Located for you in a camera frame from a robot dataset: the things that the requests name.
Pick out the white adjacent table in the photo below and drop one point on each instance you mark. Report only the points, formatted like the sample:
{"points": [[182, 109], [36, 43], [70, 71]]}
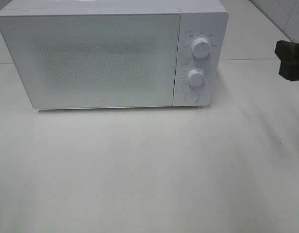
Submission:
{"points": [[254, 27]]}

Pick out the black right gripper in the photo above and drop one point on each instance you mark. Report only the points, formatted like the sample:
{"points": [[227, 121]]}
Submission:
{"points": [[288, 53]]}

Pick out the round door release button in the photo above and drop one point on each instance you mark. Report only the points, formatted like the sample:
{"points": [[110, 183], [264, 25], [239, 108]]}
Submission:
{"points": [[192, 97]]}

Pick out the white microwave oven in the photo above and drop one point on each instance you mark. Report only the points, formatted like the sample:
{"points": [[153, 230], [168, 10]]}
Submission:
{"points": [[197, 18]]}

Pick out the white power knob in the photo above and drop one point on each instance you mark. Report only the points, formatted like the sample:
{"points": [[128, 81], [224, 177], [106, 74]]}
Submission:
{"points": [[200, 47]]}

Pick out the white timer knob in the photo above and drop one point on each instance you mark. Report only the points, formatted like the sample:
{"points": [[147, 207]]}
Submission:
{"points": [[196, 77]]}

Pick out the white microwave door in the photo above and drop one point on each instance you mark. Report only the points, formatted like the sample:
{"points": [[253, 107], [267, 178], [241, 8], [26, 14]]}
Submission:
{"points": [[74, 62]]}

